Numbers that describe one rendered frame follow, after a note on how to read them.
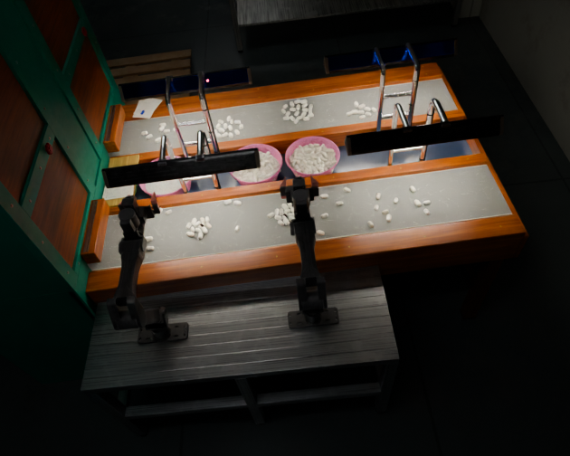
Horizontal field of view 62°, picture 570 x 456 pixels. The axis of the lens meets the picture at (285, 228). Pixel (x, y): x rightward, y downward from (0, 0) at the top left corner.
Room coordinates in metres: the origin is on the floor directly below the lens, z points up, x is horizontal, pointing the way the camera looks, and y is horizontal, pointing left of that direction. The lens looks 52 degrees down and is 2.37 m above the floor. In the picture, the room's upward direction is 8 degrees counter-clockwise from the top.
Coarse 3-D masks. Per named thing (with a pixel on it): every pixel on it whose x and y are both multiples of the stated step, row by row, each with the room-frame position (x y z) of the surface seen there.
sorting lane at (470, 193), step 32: (320, 192) 1.45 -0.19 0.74; (352, 192) 1.42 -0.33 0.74; (384, 192) 1.40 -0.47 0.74; (416, 192) 1.37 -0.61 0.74; (448, 192) 1.34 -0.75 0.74; (480, 192) 1.32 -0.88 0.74; (160, 224) 1.40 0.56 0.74; (192, 224) 1.37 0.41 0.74; (224, 224) 1.34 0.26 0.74; (256, 224) 1.32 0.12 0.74; (320, 224) 1.26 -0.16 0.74; (352, 224) 1.24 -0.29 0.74; (384, 224) 1.22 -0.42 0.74; (416, 224) 1.19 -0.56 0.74; (160, 256) 1.22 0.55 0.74; (192, 256) 1.19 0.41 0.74
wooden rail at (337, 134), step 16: (448, 112) 1.84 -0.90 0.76; (320, 128) 1.86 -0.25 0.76; (336, 128) 1.84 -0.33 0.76; (352, 128) 1.82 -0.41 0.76; (368, 128) 1.81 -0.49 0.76; (384, 128) 1.80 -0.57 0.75; (224, 144) 1.84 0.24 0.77; (240, 144) 1.83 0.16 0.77; (272, 144) 1.81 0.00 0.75; (288, 144) 1.81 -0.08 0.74; (336, 144) 1.81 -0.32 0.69; (144, 160) 1.82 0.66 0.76
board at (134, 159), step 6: (132, 156) 1.84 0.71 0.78; (138, 156) 1.84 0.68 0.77; (114, 162) 1.81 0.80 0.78; (120, 162) 1.81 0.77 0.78; (126, 162) 1.80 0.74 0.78; (132, 162) 1.80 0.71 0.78; (102, 198) 1.58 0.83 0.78; (120, 198) 1.56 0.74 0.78; (108, 204) 1.53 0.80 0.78; (114, 204) 1.52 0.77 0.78
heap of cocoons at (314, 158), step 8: (296, 152) 1.74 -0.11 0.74; (304, 152) 1.74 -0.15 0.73; (312, 152) 1.72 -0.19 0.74; (320, 152) 1.71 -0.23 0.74; (328, 152) 1.71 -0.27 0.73; (296, 160) 1.68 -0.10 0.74; (304, 160) 1.67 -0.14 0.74; (312, 160) 1.67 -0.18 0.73; (320, 160) 1.66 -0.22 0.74; (328, 160) 1.66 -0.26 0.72; (336, 160) 1.64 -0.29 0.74; (296, 168) 1.62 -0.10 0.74; (304, 168) 1.63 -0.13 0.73; (312, 168) 1.61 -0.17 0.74; (320, 168) 1.60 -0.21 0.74; (328, 168) 1.59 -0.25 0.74
